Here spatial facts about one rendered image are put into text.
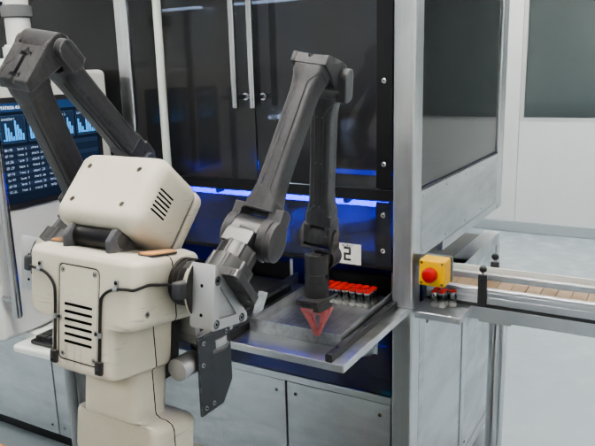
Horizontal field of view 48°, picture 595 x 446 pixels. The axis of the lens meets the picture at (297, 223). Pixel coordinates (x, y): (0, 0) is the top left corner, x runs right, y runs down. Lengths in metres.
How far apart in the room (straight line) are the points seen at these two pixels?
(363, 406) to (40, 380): 1.47
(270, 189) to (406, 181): 0.64
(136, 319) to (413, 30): 1.02
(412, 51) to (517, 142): 4.71
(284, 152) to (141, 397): 0.52
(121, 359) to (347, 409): 1.03
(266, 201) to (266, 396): 1.12
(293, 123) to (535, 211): 5.33
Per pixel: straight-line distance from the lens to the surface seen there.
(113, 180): 1.24
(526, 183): 6.47
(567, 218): 6.46
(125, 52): 2.30
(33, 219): 2.09
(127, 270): 1.14
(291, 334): 1.69
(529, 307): 1.91
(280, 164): 1.25
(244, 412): 2.32
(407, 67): 1.77
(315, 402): 2.15
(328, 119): 1.42
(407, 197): 1.81
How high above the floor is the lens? 1.54
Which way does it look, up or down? 13 degrees down
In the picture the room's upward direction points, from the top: 2 degrees counter-clockwise
